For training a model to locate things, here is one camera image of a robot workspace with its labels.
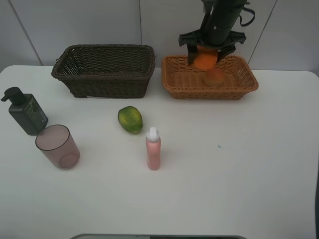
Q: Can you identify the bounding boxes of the dark green pump bottle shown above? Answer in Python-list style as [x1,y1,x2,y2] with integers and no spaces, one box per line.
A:
[1,87,48,135]

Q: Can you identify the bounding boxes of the orange tangerine fruit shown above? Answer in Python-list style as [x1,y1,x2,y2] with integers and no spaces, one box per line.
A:
[193,45,218,71]

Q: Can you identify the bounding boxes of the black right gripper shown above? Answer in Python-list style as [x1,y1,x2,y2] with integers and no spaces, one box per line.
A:
[178,0,246,65]

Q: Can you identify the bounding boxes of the pink spray bottle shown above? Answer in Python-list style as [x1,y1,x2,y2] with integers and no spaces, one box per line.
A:
[146,127,161,170]

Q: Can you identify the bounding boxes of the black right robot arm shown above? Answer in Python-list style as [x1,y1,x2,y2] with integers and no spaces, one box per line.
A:
[178,0,255,65]

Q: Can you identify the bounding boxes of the light brown wicker basket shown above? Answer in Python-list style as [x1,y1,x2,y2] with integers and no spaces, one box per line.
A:
[161,55,259,100]

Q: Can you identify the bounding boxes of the dark brown wicker basket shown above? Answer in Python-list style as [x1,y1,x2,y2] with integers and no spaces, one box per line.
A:
[51,44,155,99]

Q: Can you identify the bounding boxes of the translucent pink plastic cup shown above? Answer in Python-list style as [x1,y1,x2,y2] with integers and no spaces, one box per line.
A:
[35,124,80,169]

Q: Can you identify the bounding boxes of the red yellow peach fruit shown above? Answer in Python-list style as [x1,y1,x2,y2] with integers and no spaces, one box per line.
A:
[204,68,226,87]

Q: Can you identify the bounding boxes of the green mango fruit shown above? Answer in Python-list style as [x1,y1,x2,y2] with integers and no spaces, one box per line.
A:
[118,106,143,134]

